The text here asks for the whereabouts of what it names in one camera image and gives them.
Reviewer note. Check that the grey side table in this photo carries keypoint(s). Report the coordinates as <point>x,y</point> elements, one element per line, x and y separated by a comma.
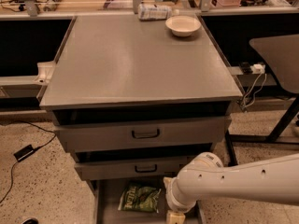
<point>282,56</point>

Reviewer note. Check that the grey middle drawer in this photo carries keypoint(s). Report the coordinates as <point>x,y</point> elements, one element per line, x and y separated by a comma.
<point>102,170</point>

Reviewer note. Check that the grey drawer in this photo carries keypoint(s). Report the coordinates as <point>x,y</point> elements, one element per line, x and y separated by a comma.
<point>142,134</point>
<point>108,194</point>
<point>102,170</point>

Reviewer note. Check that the black power adapter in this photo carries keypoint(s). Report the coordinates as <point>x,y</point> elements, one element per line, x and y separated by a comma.
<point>24,153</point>

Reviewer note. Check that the grey drawer cabinet counter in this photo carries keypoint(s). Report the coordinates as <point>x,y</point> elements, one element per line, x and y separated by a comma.
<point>116,68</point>

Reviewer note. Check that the white bowl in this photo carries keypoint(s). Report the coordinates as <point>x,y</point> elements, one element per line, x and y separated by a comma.
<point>183,26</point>

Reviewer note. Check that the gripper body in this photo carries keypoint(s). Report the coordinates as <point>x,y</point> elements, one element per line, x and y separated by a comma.
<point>177,202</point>

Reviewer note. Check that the grey top drawer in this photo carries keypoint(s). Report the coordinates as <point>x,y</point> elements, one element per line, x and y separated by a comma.
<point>142,134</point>

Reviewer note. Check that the power strip with plugs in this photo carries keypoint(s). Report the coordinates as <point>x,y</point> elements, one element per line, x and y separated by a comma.
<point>248,69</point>

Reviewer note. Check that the grey bottom drawer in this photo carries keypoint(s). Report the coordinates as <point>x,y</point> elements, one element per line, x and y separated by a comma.
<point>108,194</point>

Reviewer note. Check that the black coiled tool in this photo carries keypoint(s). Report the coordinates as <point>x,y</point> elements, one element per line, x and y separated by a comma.
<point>51,5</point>

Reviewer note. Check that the clear plastic water bottle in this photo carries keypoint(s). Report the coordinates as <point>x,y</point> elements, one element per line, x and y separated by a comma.
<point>151,12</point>

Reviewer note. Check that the green jalapeno chip bag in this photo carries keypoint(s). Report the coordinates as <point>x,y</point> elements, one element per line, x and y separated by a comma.
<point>139,198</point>

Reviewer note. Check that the black shoe tip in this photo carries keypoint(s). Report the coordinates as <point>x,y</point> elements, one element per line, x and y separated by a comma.
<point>30,220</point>

